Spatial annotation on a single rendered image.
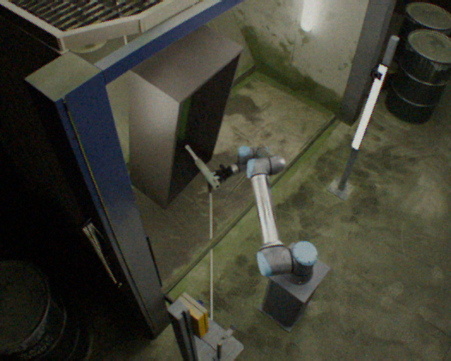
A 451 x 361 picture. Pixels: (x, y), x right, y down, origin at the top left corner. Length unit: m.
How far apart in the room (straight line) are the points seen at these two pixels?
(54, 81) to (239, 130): 3.08
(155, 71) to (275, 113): 2.37
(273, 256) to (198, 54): 1.22
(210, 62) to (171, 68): 0.22
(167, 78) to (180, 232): 1.62
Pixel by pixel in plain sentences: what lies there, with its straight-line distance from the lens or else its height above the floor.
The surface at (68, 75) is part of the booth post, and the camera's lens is 1.30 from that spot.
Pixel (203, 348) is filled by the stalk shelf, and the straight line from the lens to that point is 2.32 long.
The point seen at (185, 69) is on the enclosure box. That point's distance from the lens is 2.28.
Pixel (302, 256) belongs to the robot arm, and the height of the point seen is 0.91.
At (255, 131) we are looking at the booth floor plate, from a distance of 4.20.
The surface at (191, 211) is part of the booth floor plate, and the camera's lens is 3.58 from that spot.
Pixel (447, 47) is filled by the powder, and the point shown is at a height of 0.86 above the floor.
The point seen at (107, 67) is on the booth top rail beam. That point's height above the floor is 2.29.
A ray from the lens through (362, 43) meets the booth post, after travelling 3.95.
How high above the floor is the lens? 3.03
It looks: 53 degrees down
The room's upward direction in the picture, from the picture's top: 1 degrees clockwise
